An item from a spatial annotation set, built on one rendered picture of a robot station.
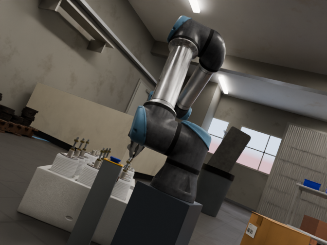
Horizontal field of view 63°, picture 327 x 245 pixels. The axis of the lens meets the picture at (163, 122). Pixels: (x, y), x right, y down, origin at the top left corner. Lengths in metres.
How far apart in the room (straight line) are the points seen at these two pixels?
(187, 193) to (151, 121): 0.24
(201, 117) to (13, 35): 5.73
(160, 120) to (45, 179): 0.54
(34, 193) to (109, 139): 2.59
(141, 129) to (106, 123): 2.97
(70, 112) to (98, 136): 0.66
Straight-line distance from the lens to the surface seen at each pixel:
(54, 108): 4.43
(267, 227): 1.88
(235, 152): 6.01
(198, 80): 1.16
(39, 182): 1.16
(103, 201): 0.98
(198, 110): 8.61
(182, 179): 0.83
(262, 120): 9.25
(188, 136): 0.84
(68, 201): 1.13
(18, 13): 4.72
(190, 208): 0.80
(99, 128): 3.81
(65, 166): 1.15
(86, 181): 1.14
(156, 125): 0.81
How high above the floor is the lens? 0.39
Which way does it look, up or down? 8 degrees up
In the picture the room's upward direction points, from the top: 23 degrees clockwise
